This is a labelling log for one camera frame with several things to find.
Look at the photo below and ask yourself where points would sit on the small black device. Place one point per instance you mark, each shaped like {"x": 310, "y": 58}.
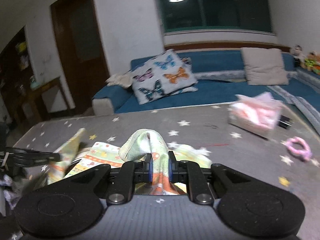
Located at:
{"x": 285, "y": 122}

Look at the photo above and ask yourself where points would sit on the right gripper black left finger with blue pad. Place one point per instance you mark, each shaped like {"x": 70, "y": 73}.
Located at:
{"x": 125, "y": 180}

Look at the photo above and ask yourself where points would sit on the dark bookshelf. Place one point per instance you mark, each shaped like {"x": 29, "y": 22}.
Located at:
{"x": 16, "y": 72}

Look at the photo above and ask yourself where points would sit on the cream cloth on sofa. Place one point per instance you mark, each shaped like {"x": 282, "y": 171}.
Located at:
{"x": 123, "y": 80}

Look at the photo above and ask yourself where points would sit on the panda plush toy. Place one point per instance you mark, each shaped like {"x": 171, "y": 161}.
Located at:
{"x": 297, "y": 53}

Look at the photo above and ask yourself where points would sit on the dark wooden door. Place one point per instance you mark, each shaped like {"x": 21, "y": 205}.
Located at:
{"x": 80, "y": 49}

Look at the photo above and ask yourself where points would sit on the orange yellow plush toy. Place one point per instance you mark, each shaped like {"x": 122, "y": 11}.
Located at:
{"x": 311, "y": 62}

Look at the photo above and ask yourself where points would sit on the blue corner sofa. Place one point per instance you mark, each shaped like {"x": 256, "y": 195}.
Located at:
{"x": 221, "y": 77}

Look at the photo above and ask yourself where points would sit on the grey star-patterned table cover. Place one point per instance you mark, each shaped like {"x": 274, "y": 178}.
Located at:
{"x": 205, "y": 128}

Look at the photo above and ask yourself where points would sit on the colourful patterned children's shirt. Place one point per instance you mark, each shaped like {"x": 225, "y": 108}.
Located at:
{"x": 142, "y": 142}

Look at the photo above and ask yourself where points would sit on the butterfly print pillow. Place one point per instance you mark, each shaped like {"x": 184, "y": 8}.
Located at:
{"x": 161, "y": 76}

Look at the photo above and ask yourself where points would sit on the pink fluffy toy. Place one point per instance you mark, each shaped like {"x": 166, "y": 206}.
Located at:
{"x": 299, "y": 147}

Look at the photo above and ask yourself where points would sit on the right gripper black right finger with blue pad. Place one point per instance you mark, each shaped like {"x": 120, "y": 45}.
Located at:
{"x": 190, "y": 174}

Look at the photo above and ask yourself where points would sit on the dark green window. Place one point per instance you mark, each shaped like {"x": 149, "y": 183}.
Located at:
{"x": 185, "y": 15}

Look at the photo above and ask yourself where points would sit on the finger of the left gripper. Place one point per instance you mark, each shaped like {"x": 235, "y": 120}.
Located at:
{"x": 28, "y": 157}

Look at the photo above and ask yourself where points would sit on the beige plain pillow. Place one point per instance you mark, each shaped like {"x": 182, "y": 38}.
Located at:
{"x": 264, "y": 67}

